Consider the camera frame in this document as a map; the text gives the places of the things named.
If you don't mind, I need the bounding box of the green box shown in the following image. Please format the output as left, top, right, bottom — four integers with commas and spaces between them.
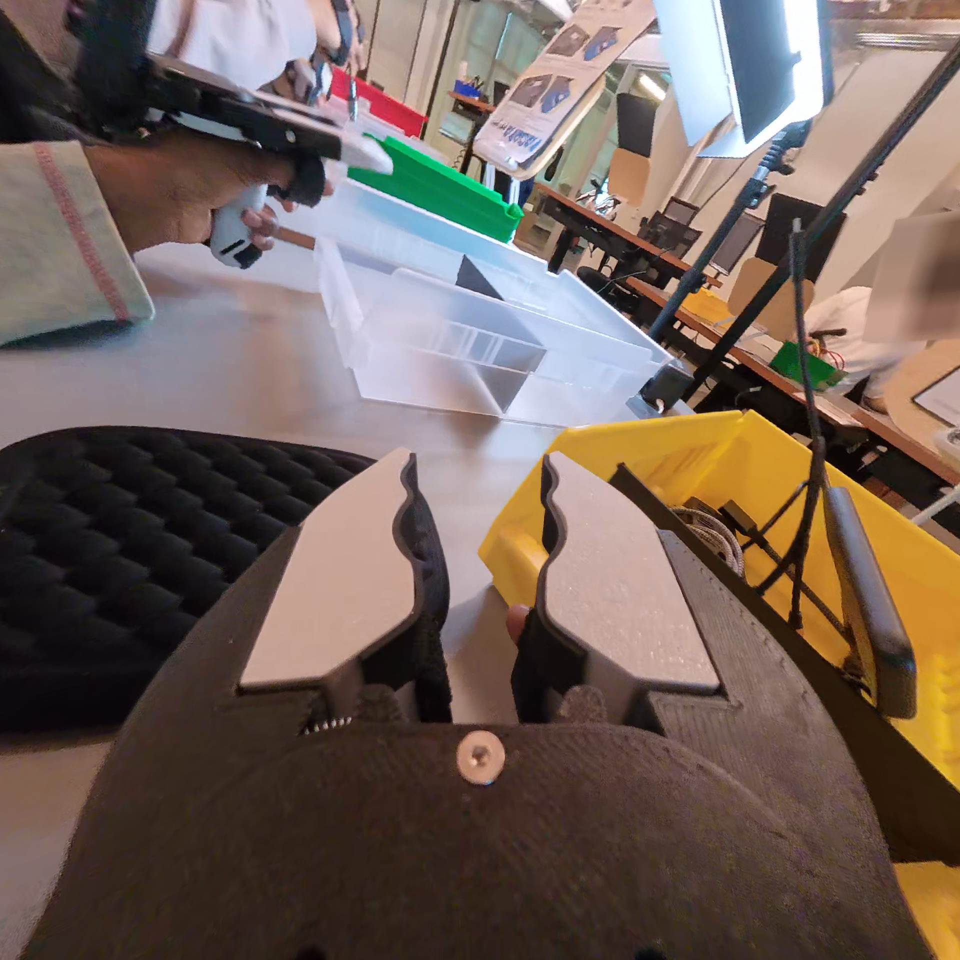
768, 339, 847, 393

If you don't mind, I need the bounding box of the green plastic bin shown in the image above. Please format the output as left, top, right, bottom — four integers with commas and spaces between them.
347, 135, 525, 243

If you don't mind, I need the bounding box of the black divider panel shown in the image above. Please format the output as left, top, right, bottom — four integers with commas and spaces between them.
455, 255, 526, 303

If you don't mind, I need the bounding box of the large clear plastic bin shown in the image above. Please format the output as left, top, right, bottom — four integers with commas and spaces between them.
288, 176, 676, 430

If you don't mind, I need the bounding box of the red plastic bin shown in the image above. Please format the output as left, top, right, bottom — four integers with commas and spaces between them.
328, 66, 430, 140

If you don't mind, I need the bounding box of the black computer monitor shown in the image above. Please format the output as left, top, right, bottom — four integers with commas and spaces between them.
753, 192, 849, 285
708, 213, 768, 276

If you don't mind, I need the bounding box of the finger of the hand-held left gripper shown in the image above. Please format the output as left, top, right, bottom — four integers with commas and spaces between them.
341, 129, 395, 176

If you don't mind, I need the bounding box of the person's left hand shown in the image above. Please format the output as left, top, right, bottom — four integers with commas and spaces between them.
86, 138, 297, 254

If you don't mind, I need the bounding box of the printed instruction poster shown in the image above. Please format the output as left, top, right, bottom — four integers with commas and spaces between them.
471, 0, 659, 180

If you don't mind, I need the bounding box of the black usb hub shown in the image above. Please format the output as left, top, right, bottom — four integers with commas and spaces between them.
787, 217, 919, 721

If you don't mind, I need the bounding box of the coiled grey braided cable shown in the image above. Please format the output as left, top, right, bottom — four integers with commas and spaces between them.
666, 504, 745, 580

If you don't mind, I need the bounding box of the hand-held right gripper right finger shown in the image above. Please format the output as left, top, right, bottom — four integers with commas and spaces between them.
538, 452, 723, 693

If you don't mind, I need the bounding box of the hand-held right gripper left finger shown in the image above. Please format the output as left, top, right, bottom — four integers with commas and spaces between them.
238, 448, 421, 693

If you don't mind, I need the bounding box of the yellow plastic bin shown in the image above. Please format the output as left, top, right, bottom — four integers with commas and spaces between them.
478, 410, 960, 960

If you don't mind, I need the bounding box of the black cable with plug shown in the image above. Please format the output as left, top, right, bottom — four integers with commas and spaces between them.
718, 480, 864, 680

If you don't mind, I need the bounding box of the black quilted pad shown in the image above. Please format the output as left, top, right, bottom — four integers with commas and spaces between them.
0, 426, 378, 735

